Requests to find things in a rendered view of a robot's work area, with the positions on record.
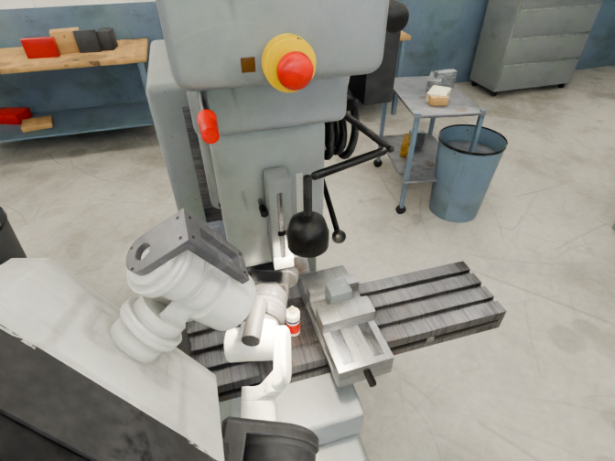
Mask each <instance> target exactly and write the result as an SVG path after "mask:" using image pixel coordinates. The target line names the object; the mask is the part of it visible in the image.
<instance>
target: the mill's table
mask: <svg viewBox="0 0 615 461"><path fill-rule="evenodd" d="M469 271H470V268H469V267H468V266H467V265H466V264H465V263H464V261H462V262H457V263H450V264H445V265H441V266H437V267H433V268H428V269H425V270H420V271H416V272H411V273H404V274H400V275H396V276H392V277H387V278H383V279H379V280H375V281H370V282H367V283H362V284H359V289H358V292H359V294H360V296H365V295H367V296H368V298H369V300H370V301H371V303H372V306H373V307H374V309H375V318H374V322H375V324H376V325H377V327H378V328H379V330H380V332H381V333H382V335H383V338H384V340H385V341H386V343H387V345H388V347H389V349H390V350H391V351H392V353H393V355H398V354H402V353H406V352H408V351H412V350H416V349H419V348H425V347H429V346H432V345H436V344H439V343H443V342H446V341H450V340H453V339H456V338H463V337H466V336H469V335H473V334H477V333H480V332H483V331H487V330H491V329H494V328H497V327H499V326H500V324H501V322H502V320H503V318H504V316H505V314H506V312H507V311H506V310H505V308H504V307H503V306H502V305H501V304H500V303H499V301H494V300H493V297H494V296H493V294H492V293H491V292H490V291H489V290H488V289H487V287H486V286H481V280H480V279H479V278H478V277H477V276H476V274H475V273H470V272H469ZM291 306H293V307H296V308H297V309H298V310H299V312H300V333H299V334H298V335H297V336H295V337H291V381H290V382H289V383H293V382H296V381H302V380H306V379H309V378H313V377H317V376H319V375H323V374H327V373H331V370H330V368H329V364H328V362H327V360H326V357H325V355H324V352H323V350H322V347H321V346H320V343H319V340H318V336H317V334H316V331H315V329H314V327H313V325H312V322H311V320H310V317H309V315H308V311H307V309H306V307H305V304H304V302H303V299H302V297H297V298H293V299H288V300H287V307H286V309H288V308H289V307H291ZM186 330H187V332H188V335H189V341H190V344H191V352H190V357H191V358H192V359H194V360H196V361H197V362H198V363H199V364H200V365H202V366H203V367H205V368H206V369H207V370H209V371H211V372H212V373H213V374H215V376H216V381H217V391H218V399H219V402H224V401H228V400H231V399H234V398H238V397H242V386H245V387H246V386H249V387H253V386H257V385H260V384H261V383H262V382H263V381H264V380H265V379H266V378H267V377H268V375H269V374H271V372H272V371H273V370H274V361H273V360H267V361H245V362H229V361H228V360H227V359H226V358H225V354H224V338H225V334H226V332H227V330H226V331H219V330H216V329H213V328H211V327H208V326H205V325H203V324H201V323H199V322H197V321H195V320H193V321H189V322H186Z"/></svg>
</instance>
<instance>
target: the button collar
mask: <svg viewBox="0 0 615 461"><path fill-rule="evenodd" d="M291 51H300V52H303V53H304V54H306V55H307V56H308V57H309V58H310V60H311V61H312V64H313V68H314V72H313V76H314V73H315V70H316V64H317V63H316V56H315V53H314V51H313V49H312V47H311V46H310V45H309V44H308V43H307V42H306V41H305V40H304V39H303V38H302V37H300V36H298V35H295V34H291V33H285V34H281V35H278V36H276V37H274V38H272V39H271V40H270V41H269V42H268V43H267V45H266V46H265V48H264V52H263V55H262V69H263V72H264V75H265V76H266V78H267V80H268V81H269V82H270V84H271V85H272V86H273V87H274V88H276V89H277V90H279V91H282V92H295V91H291V90H288V89H286V88H285V87H284V86H283V85H282V84H281V83H280V81H279V79H278V78H277V73H276V70H277V65H278V63H279V61H280V59H281V58H282V57H284V55H285V54H287V53H289V52H291Z"/></svg>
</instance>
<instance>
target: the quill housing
mask: <svg viewBox="0 0 615 461"><path fill-rule="evenodd" d="M210 152H211V158H212V163H213V168H214V173H215V178H216V183H217V189H218V194H219V199H220V202H219V207H220V208H221V214H222V219H223V224H224V229H225V233H226V238H227V241H228V242H229V243H230V244H232V245H233V246H234V247H236V248H237V249H238V250H240V251H241V252H242V253H243V258H244V261H245V265H246V267H249V266H254V265H258V264H263V263H271V262H272V259H271V253H270V242H269V232H268V222H267V217H265V218H263V217H262V216H261V214H260V211H259V204H258V201H257V200H258V199H259V198H261V199H262V200H263V203H264V205H266V201H265V191H264V169H267V168H274V167H280V166H284V167H285V168H286V171H287V173H288V175H290V181H291V191H290V198H291V218H292V217H293V216H294V215H295V214H297V213H298V212H301V211H304V204H303V203H304V201H303V200H304V199H303V198H304V197H303V196H304V195H303V176H305V175H311V173H312V172H314V171H317V170H320V169H321V168H324V154H325V124H324V123H314V124H307V125H299V126H292V127H285V128H277V129H270V130H263V131H255V132H248V133H240V134H226V135H220V138H219V140H218V141H217V142H216V143H214V144H210ZM323 193H324V177H323V178H321V179H318V180H313V179H312V211H315V212H317V213H319V214H321V215H322V216H323Z"/></svg>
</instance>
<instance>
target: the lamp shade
mask: <svg viewBox="0 0 615 461"><path fill-rule="evenodd" d="M286 239H287V248H288V250H289V251H291V252H292V253H293V254H294V255H296V256H298V257H302V258H314V257H318V256H320V255H321V254H323V253H324V252H325V251H326V250H327V249H328V247H329V228H328V225H327V222H326V221H325V218H324V217H323V216H322V215H321V214H319V213H317V212H315V211H312V216H310V217H305V216H304V211H301V212H298V213H297V214H295V215H294V216H293V217H292V218H291V220H290V222H289V225H288V227H287V230H286Z"/></svg>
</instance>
